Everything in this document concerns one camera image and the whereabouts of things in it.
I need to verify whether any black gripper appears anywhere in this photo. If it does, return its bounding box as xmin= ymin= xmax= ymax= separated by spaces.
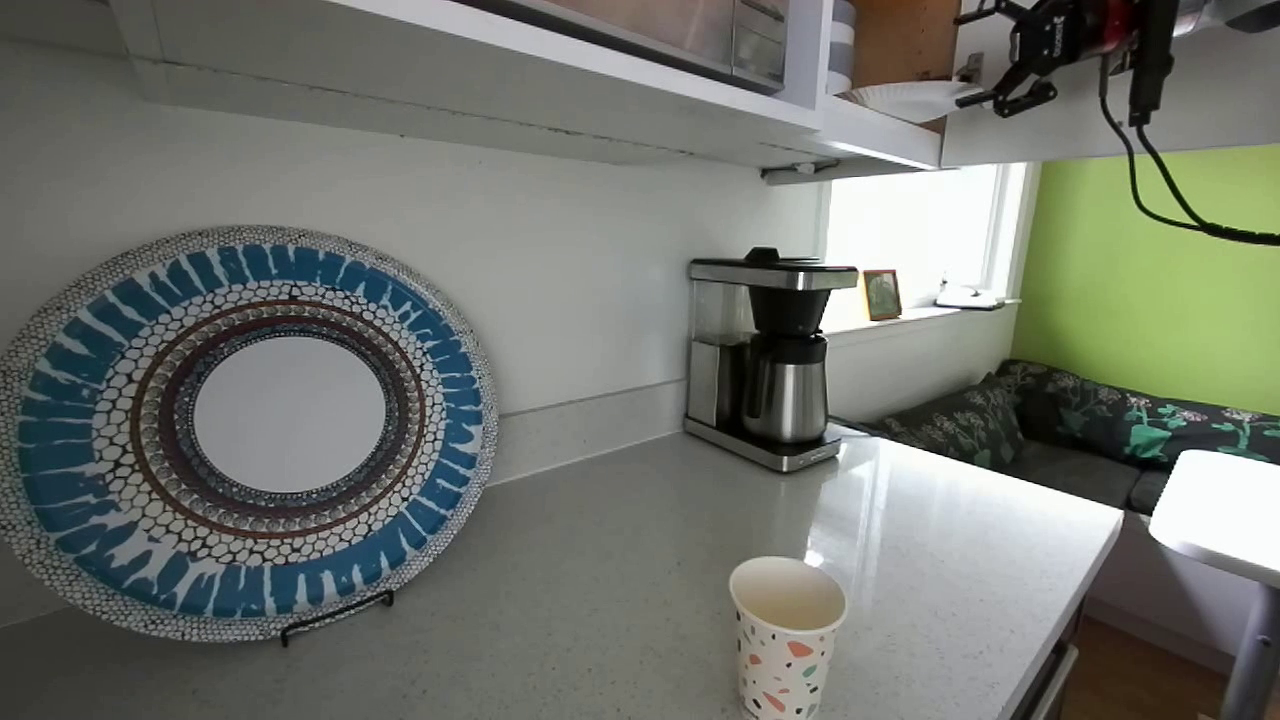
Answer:
xmin=956 ymin=0 xmax=1107 ymax=121

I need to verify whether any blue patterned decorative plate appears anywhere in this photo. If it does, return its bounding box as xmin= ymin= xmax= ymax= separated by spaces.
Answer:
xmin=0 ymin=219 xmax=503 ymax=647

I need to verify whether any dark floral sofa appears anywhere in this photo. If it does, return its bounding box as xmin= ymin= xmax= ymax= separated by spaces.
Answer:
xmin=986 ymin=354 xmax=1280 ymax=514

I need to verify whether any speckled paper cup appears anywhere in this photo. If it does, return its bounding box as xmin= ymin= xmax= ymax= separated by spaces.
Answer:
xmin=724 ymin=550 xmax=854 ymax=720

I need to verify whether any white paper plate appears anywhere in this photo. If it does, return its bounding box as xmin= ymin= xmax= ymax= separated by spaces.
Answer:
xmin=848 ymin=77 xmax=976 ymax=124

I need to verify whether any steel and black coffee maker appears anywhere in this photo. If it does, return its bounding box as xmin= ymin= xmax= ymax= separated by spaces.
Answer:
xmin=681 ymin=243 xmax=866 ymax=481

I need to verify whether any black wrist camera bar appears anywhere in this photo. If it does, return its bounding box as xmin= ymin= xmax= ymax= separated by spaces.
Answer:
xmin=1126 ymin=0 xmax=1186 ymax=132

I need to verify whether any small picture frame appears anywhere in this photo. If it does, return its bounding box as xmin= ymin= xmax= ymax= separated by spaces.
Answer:
xmin=861 ymin=262 xmax=910 ymax=324

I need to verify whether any dark floral cushion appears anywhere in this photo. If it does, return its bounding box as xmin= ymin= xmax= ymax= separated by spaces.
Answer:
xmin=875 ymin=376 xmax=1034 ymax=473

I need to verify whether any white wall cabinet carcass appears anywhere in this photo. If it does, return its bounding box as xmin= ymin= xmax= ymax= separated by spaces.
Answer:
xmin=112 ymin=0 xmax=963 ymax=184

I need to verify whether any open white cabinet door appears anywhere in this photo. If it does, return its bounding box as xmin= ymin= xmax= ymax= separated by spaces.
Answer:
xmin=937 ymin=0 xmax=1280 ymax=171

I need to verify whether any white object on windowsill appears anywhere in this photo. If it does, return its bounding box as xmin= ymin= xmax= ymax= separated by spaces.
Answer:
xmin=934 ymin=277 xmax=1008 ymax=314

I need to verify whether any white window frame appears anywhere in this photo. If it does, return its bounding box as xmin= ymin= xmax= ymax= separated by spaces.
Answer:
xmin=818 ymin=160 xmax=1041 ymax=336

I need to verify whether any white side table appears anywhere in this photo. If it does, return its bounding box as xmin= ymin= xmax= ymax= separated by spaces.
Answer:
xmin=1150 ymin=446 xmax=1280 ymax=720

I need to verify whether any black wire plate stand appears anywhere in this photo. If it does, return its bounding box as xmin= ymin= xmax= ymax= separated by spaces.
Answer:
xmin=276 ymin=581 xmax=402 ymax=653

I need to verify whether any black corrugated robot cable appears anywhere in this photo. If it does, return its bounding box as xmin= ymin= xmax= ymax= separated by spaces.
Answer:
xmin=1091 ymin=53 xmax=1280 ymax=253

